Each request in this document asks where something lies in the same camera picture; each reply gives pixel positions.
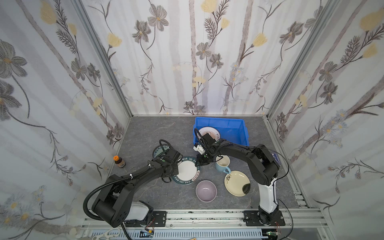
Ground green patterned small plate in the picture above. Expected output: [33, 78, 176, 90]
[153, 145, 170, 158]

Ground orange sunburst plate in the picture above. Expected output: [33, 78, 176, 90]
[199, 127, 221, 141]

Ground white plate green lettered rim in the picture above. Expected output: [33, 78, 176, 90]
[172, 157, 201, 185]

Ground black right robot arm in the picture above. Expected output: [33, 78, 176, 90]
[194, 130, 280, 226]

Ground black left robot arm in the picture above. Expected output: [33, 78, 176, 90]
[83, 148, 182, 227]

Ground blue plastic bin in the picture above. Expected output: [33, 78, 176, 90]
[193, 117, 249, 146]

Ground light blue mug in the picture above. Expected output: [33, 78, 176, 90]
[215, 155, 231, 174]

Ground cream floral plate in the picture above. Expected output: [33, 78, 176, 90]
[224, 171, 251, 197]

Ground purple bowl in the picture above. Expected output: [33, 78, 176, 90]
[196, 180, 217, 203]

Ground brown bottle orange cap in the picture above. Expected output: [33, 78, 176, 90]
[113, 156, 126, 168]

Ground blue rectangular device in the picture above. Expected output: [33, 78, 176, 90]
[272, 153, 282, 166]

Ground black corrugated cable conduit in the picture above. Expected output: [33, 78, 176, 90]
[82, 166, 151, 222]

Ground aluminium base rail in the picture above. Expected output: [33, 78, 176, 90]
[77, 207, 334, 240]

